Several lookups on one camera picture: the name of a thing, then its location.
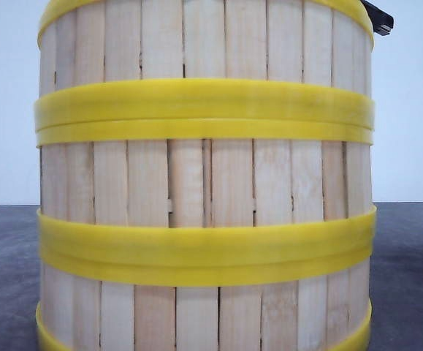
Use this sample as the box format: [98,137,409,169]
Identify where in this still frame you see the bamboo steamer basket yellow rims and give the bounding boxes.
[37,118,376,243]

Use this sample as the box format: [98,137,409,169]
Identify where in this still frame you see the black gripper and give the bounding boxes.
[362,0,394,36]

